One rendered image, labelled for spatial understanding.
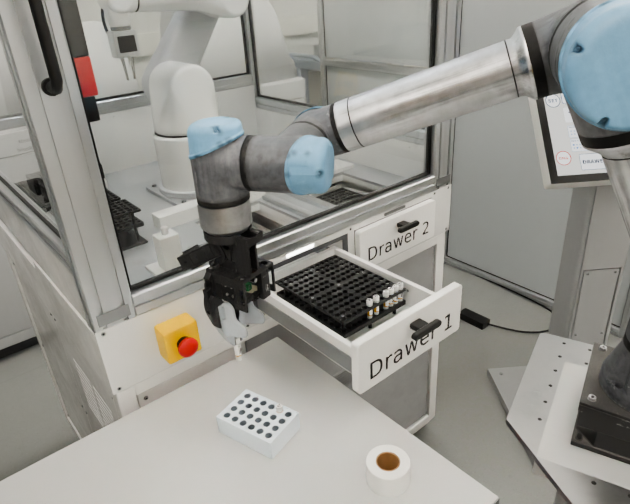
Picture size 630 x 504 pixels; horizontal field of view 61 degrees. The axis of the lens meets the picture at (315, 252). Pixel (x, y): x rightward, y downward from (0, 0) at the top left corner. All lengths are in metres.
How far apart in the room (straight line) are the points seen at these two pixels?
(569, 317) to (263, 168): 1.45
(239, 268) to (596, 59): 0.51
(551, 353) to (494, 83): 0.67
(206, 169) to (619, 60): 0.48
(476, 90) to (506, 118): 1.93
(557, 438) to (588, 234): 0.90
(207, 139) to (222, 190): 0.07
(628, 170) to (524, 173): 2.03
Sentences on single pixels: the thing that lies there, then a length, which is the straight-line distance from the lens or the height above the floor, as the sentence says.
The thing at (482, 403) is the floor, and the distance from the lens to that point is 2.23.
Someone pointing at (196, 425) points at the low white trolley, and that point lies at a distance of 1.07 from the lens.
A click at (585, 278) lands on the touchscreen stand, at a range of 1.90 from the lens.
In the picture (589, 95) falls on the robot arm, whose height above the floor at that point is 1.37.
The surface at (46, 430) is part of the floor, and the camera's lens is 2.41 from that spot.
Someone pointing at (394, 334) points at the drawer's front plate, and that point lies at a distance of 0.99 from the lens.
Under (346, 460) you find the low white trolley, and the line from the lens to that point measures 0.97.
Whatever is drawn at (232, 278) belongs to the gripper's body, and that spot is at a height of 1.11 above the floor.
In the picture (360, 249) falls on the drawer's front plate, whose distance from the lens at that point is 1.33.
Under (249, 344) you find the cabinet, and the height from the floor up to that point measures 0.75.
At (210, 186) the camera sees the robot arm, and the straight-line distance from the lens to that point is 0.73.
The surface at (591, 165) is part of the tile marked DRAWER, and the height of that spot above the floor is 1.00.
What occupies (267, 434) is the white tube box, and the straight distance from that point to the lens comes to 0.98.
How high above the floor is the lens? 1.49
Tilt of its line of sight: 27 degrees down
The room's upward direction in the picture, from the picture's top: 4 degrees counter-clockwise
